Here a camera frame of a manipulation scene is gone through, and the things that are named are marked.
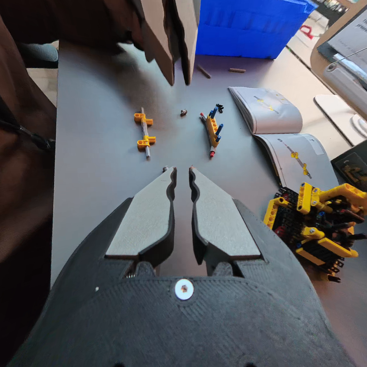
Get blue plastic bin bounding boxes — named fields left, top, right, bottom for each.
left=195, top=0, right=319, bottom=60

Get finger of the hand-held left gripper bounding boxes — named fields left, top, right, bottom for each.
left=140, top=0, right=175, bottom=86
left=174, top=0, right=201, bottom=86

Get printed paper sheet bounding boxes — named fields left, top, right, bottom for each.
left=327, top=6, right=367, bottom=58

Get yellow black lego bulldozer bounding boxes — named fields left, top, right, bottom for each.
left=263, top=182, right=367, bottom=284

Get grey axle yellow connectors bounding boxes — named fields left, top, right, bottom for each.
left=134, top=107, right=157, bottom=159

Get black cable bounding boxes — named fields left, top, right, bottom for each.
left=0, top=118, right=57, bottom=153

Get brown wooden board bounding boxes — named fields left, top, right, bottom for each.
left=310, top=0, right=367, bottom=72

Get black lego box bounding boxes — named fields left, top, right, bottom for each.
left=331, top=140, right=367, bottom=185

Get open instruction booklet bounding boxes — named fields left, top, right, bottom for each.
left=228, top=86, right=339, bottom=189

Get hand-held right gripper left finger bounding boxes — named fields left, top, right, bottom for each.
left=105, top=166, right=177, bottom=267

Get yellow lego beam blue pins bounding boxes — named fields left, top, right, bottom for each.
left=200, top=106, right=224, bottom=158

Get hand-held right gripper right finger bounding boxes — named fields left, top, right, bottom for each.
left=189, top=167, right=262, bottom=276

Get white monitor stand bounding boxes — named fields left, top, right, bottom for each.
left=314, top=52, right=367, bottom=147

